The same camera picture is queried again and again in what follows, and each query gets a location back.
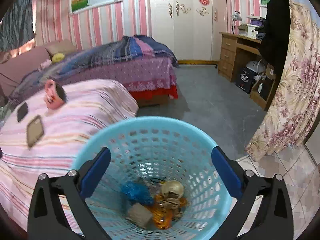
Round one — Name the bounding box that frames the wooden desk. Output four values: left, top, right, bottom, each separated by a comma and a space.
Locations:
217, 32, 279, 111

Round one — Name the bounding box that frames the pink cartoon mug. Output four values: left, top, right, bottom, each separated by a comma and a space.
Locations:
44, 80, 67, 110

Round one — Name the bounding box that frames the pink striped bed cover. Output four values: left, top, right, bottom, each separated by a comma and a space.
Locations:
1, 79, 138, 230

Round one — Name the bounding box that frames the brown cardboard piece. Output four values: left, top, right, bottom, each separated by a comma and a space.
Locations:
126, 203, 153, 229

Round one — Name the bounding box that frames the pink plush toy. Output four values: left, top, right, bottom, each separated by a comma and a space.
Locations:
38, 59, 53, 72

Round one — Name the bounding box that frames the cream paper bowl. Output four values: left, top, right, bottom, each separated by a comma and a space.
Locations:
161, 180, 184, 198

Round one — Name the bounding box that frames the brown phone case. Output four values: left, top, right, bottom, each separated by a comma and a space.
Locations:
26, 115, 44, 148

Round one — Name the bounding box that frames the purple bed with plaid quilt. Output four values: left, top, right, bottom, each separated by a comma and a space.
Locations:
1, 35, 178, 106

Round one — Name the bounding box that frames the orange snack wrapper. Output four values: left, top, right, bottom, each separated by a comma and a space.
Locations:
145, 194, 188, 230

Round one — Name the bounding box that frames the floral curtain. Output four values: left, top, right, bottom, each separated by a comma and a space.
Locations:
246, 0, 319, 161

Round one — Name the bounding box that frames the brown pillow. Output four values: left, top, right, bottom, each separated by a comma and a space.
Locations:
44, 40, 78, 56

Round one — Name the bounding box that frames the white printer on desk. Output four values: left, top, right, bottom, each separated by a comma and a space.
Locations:
238, 16, 265, 39

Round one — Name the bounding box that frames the black phone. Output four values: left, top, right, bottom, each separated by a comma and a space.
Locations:
17, 102, 28, 122

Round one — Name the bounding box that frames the white wardrobe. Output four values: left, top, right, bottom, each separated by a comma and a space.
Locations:
150, 0, 214, 61

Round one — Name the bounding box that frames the yellow plush toy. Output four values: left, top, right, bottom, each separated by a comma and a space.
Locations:
52, 53, 65, 64

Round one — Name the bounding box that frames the blue plastic scrunchy ball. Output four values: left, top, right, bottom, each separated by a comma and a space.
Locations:
121, 181, 154, 206

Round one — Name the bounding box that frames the desk lamp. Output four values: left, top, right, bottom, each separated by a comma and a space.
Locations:
231, 10, 242, 34

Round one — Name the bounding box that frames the black box under desk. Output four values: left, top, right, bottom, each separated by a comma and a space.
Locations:
235, 67, 258, 94

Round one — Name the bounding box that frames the light blue plastic basket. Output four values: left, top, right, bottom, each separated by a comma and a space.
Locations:
72, 116, 232, 239

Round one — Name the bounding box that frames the black hanging garment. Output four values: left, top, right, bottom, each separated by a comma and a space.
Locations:
259, 0, 291, 77

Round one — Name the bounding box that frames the white helmet under desk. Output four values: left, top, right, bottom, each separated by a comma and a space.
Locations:
246, 60, 266, 74

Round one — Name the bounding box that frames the dark window curtain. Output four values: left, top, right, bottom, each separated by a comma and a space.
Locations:
1, 0, 34, 52

